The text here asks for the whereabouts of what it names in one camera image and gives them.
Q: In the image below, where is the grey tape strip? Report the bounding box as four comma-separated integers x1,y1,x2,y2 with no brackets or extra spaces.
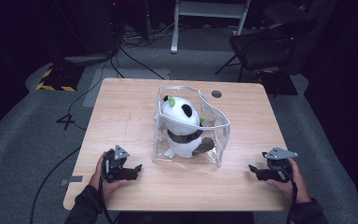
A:
60,175,84,188

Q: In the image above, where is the person's right hand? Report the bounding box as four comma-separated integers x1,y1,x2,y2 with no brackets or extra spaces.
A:
266,157,312,204

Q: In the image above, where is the black yellow striped box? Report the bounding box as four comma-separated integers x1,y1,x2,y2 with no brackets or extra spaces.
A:
35,61,86,93

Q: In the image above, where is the black floor cable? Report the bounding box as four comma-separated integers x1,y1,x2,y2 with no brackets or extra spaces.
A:
29,145,82,224

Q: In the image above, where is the left hand-held gripper cable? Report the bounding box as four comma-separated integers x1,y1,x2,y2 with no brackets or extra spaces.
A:
99,183,115,224

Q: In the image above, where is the hand-held gripper cable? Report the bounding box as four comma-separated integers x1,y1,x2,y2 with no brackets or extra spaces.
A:
99,183,115,224
287,178,298,224

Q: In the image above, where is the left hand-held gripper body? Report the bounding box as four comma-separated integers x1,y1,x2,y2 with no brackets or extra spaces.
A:
103,144,131,183

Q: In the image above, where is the black office chair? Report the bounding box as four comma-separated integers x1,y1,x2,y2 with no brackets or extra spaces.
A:
214,18,321,84

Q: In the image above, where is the panda plush toy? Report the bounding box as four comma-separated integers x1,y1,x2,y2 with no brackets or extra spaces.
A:
160,94,216,160

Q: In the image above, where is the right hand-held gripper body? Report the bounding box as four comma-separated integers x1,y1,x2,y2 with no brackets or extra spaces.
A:
261,146,299,183

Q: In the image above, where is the clear plastic zipper bag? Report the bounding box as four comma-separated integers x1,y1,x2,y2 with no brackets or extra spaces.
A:
151,85,232,168

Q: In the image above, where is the person's left hand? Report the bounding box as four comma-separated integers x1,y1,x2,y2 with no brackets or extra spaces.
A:
88,153,129,203

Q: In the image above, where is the bundle of floor cables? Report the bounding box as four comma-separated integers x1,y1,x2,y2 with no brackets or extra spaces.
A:
119,15,181,49

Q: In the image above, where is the white metal stand frame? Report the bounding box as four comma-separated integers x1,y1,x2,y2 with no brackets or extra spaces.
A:
170,0,252,55

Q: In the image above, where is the right hand-held gripper cable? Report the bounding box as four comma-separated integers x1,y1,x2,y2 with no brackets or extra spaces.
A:
287,178,298,224

